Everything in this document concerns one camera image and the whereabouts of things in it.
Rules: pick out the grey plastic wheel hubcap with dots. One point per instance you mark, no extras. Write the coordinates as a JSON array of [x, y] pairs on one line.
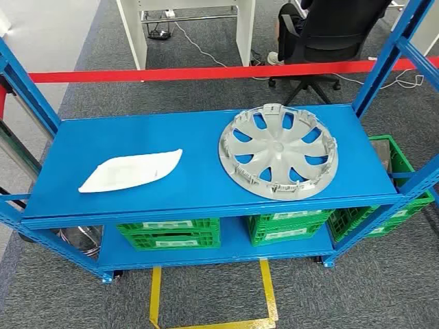
[[277, 147]]

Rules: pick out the blue metal shelf rack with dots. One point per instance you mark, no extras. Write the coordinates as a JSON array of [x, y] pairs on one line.
[[205, 159]]

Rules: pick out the white plastic car trim part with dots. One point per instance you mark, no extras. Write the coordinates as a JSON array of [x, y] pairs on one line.
[[130, 172]]

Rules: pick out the red barrier belt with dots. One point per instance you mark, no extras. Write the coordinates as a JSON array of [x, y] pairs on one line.
[[2, 102], [171, 73]]

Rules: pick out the yellow floor tape outline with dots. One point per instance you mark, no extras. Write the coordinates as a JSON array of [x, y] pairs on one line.
[[269, 290]]

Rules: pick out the black device under desk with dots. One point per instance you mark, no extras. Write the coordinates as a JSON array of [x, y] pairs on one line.
[[159, 34]]

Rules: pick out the person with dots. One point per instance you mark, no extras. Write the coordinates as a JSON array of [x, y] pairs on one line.
[[284, 32]]

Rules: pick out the white desk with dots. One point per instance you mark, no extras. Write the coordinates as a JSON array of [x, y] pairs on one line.
[[134, 32]]

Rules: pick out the chrome stanchion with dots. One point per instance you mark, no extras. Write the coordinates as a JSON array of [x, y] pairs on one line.
[[17, 150], [85, 243]]

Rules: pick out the black office chair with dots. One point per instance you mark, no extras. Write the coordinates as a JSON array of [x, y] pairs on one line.
[[336, 27]]

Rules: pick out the brown cardboard sheet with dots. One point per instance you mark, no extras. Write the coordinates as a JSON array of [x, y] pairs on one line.
[[381, 154]]

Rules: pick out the white cabinet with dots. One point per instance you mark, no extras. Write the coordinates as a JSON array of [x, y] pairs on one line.
[[428, 27]]

